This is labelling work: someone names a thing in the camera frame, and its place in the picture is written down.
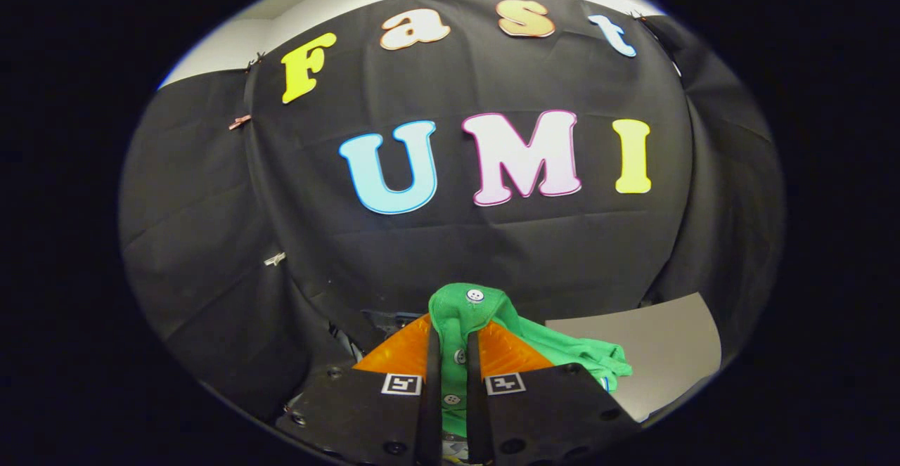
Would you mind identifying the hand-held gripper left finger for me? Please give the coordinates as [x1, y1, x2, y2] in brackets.
[274, 313, 444, 466]

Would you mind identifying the dark grey washing machine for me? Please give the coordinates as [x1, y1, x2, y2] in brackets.
[329, 308, 468, 464]

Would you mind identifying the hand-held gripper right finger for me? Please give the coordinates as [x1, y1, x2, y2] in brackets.
[465, 329, 624, 466]

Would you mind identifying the beige cabinet with grey top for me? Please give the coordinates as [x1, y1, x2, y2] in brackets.
[545, 292, 723, 422]

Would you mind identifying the green polo shirt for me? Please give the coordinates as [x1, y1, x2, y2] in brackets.
[427, 282, 634, 440]

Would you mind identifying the black backdrop cloth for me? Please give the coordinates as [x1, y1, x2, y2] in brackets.
[118, 0, 786, 425]

